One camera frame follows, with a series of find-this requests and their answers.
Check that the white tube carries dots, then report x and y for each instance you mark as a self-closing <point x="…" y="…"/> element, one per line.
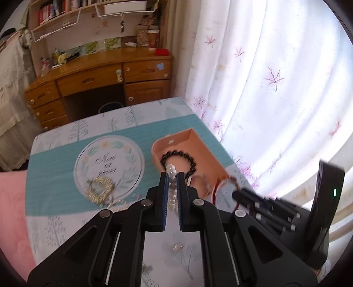
<point x="130" y="44"/>

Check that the gold rhinestone hair comb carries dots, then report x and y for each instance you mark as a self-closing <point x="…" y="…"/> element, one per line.
<point x="99" y="185"/>

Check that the red bangle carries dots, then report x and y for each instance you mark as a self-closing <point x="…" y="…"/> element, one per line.
<point x="213" y="193"/>

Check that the beige lace cloth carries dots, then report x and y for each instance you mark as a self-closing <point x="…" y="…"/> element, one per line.
<point x="13" y="96"/>

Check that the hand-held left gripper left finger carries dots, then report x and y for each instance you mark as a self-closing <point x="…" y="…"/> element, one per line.
<point x="166" y="198"/>

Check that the green floral picture strip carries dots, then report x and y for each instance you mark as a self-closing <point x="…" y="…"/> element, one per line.
<point x="91" y="47"/>

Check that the small red box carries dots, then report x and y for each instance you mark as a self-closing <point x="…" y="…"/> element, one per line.
<point x="162" y="52"/>

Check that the green white hook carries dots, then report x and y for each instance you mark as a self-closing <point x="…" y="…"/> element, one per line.
<point x="119" y="75"/>

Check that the wooden desk with drawers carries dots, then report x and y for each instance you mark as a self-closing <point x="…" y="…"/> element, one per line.
<point x="91" y="80"/>

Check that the blue sticker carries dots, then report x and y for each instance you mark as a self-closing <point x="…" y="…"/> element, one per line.
<point x="160" y="66"/>

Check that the teal printed tablecloth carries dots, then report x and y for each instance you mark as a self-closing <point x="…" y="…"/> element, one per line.
<point x="55" y="187"/>

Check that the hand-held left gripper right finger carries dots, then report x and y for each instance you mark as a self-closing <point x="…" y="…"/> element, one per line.
<point x="179" y="198"/>

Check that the hanging keys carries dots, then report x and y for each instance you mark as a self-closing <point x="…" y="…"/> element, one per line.
<point x="122" y="26"/>

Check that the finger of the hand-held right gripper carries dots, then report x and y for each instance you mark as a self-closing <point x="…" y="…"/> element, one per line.
<point x="264" y="218"/>
<point x="256" y="200"/>

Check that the pink blanket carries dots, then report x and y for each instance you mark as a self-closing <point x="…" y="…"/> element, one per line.
<point x="12" y="220"/>

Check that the patterned beige box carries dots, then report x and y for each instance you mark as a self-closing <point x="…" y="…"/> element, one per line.
<point x="142" y="36"/>

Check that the orange plastic tray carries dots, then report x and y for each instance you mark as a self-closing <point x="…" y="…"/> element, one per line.
<point x="193" y="149"/>

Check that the white tray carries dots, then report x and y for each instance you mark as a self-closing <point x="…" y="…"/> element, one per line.
<point x="124" y="7"/>

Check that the red paper cup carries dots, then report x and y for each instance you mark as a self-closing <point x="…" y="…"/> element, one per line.
<point x="153" y="40"/>

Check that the row of books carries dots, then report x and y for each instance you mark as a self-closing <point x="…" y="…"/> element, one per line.
<point x="58" y="8"/>

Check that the black round stool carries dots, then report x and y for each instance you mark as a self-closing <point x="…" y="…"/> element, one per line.
<point x="110" y="106"/>

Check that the white leaf print curtain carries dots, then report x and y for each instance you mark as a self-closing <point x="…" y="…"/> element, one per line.
<point x="262" y="96"/>

